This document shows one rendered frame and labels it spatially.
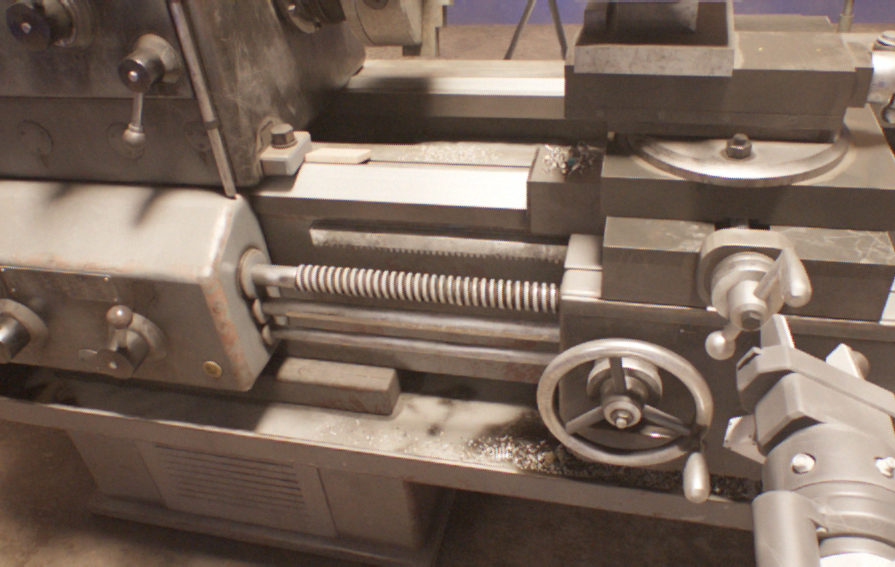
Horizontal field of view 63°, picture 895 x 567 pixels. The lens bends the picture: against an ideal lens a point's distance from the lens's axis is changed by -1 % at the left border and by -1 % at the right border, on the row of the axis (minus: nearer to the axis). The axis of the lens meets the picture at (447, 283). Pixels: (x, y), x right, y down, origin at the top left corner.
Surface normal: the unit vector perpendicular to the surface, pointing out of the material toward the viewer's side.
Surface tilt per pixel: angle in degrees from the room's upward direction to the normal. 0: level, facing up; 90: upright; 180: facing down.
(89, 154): 90
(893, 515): 20
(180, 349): 90
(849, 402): 25
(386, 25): 122
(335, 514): 90
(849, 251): 0
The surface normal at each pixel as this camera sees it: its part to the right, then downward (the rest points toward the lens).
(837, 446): -0.28, -0.80
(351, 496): -0.24, 0.60
